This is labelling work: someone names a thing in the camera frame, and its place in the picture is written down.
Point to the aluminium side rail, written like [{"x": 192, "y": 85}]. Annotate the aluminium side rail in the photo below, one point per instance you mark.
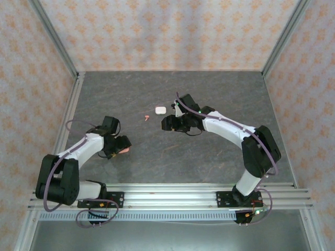
[{"x": 74, "y": 94}]

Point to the grey metal lower panel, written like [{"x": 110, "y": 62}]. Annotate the grey metal lower panel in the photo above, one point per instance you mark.
[{"x": 170, "y": 238}]

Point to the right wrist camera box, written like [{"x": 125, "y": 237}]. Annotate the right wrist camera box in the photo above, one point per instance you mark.
[{"x": 179, "y": 112}]

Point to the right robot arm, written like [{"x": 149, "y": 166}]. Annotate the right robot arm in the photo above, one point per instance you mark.
[{"x": 259, "y": 154}]

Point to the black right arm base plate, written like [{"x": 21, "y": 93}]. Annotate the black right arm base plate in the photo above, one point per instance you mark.
[{"x": 222, "y": 198}]

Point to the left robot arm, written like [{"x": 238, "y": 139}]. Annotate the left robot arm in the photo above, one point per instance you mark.
[{"x": 57, "y": 180}]

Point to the aluminium frame leg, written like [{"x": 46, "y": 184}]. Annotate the aluminium frame leg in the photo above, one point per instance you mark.
[
  {"x": 25, "y": 232},
  {"x": 311, "y": 232}
]

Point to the white earbud charging case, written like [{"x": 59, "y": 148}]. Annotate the white earbud charging case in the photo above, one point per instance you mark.
[{"x": 160, "y": 110}]

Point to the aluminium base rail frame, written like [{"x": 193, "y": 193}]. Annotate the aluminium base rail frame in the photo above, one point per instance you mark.
[{"x": 170, "y": 196}]

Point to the aluminium frame post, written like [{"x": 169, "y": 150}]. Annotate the aluminium frame post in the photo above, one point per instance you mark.
[
  {"x": 284, "y": 36},
  {"x": 53, "y": 36}
]

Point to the pink earbud charging case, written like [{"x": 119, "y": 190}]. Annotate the pink earbud charging case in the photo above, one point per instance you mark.
[{"x": 125, "y": 150}]

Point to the pink earbud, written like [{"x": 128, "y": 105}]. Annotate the pink earbud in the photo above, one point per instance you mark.
[{"x": 146, "y": 118}]

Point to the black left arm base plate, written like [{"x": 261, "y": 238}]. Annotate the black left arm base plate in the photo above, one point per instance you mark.
[{"x": 119, "y": 198}]

